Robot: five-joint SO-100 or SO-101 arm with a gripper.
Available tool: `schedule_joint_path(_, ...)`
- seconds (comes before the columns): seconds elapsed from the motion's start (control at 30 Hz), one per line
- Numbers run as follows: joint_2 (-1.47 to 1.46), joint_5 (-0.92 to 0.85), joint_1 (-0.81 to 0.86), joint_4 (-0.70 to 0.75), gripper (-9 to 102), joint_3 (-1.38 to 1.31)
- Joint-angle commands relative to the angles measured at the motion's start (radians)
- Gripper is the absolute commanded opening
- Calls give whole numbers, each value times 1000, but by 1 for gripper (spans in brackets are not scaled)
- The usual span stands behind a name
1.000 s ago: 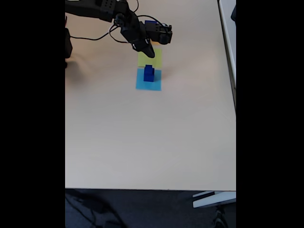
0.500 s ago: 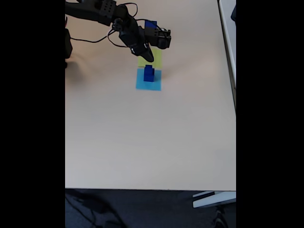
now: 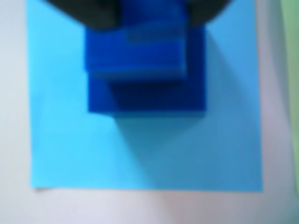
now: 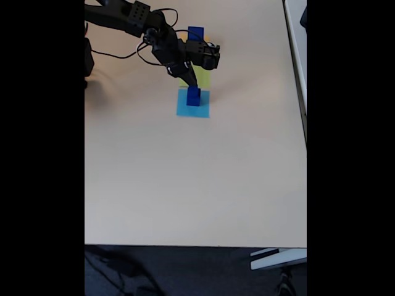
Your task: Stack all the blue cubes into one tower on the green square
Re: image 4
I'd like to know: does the orange paper square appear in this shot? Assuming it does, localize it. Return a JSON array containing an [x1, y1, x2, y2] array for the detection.
[[179, 33, 211, 43]]

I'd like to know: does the white neighbouring desk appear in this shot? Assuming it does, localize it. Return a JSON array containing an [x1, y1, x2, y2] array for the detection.
[[283, 0, 307, 150]]

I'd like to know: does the large blue cube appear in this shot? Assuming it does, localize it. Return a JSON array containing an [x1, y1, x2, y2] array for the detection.
[[188, 26, 206, 43]]

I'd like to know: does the light blue paper square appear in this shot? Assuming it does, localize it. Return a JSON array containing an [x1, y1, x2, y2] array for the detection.
[[175, 88, 211, 119]]

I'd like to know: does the green paper square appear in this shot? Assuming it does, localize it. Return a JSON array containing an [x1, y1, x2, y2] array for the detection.
[[178, 65, 212, 90]]

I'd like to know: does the medium blue cube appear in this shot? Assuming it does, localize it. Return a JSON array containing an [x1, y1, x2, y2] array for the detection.
[[186, 89, 202, 107]]

